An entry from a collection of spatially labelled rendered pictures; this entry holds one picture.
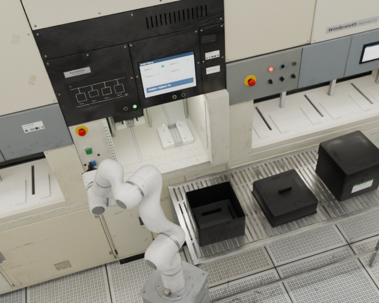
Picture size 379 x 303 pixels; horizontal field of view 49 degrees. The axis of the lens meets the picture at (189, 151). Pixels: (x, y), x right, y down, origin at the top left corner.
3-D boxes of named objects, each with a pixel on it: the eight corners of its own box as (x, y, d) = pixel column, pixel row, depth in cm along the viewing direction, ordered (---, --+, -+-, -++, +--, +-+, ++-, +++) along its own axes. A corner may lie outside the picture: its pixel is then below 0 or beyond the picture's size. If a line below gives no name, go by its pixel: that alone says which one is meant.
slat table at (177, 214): (201, 323, 280) (194, 264, 226) (178, 249, 321) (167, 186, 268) (373, 267, 299) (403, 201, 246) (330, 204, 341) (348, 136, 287)
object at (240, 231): (186, 210, 253) (184, 192, 241) (229, 198, 257) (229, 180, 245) (199, 247, 234) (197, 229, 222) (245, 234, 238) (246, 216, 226)
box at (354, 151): (339, 203, 248) (347, 175, 230) (313, 171, 268) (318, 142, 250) (379, 188, 254) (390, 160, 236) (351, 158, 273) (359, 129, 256)
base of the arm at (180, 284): (180, 306, 210) (177, 289, 197) (149, 290, 218) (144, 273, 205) (198, 275, 222) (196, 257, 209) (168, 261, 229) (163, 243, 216)
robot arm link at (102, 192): (129, 168, 191) (117, 193, 216) (94, 169, 185) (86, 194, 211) (131, 186, 188) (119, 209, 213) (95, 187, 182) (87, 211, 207)
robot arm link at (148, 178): (154, 257, 198) (173, 232, 207) (173, 266, 191) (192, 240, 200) (116, 181, 169) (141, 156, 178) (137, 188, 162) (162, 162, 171)
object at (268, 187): (272, 228, 239) (274, 214, 230) (250, 192, 260) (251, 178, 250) (317, 212, 244) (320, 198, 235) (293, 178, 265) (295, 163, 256)
